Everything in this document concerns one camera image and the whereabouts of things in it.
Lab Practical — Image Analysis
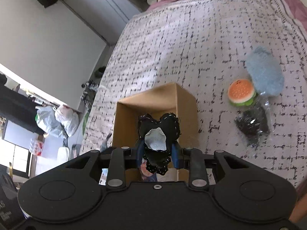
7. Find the brown cardboard box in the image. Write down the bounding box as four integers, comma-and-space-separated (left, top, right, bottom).
111, 82, 200, 182

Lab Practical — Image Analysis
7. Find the clear bag with black items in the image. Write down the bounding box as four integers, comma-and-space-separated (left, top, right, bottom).
234, 92, 272, 149

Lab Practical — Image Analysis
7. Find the hamburger plush toy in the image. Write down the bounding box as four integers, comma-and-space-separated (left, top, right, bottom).
227, 79, 257, 106

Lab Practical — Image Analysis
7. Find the blue fluffy plush toy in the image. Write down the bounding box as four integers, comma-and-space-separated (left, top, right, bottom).
245, 46, 285, 97

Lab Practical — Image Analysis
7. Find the blue tissue pack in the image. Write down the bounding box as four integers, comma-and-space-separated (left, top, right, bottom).
139, 161, 157, 182

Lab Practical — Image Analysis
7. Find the pink white plastic bag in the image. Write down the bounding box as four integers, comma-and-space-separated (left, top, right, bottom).
55, 105, 79, 137

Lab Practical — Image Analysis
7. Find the grey white plastic bag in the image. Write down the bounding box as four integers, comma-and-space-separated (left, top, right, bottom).
35, 106, 64, 138

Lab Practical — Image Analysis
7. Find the red white bottle pack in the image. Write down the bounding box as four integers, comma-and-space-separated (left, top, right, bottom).
29, 139, 44, 156

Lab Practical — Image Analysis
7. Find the white patterned bed cover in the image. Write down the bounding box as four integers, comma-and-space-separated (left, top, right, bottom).
81, 0, 306, 185

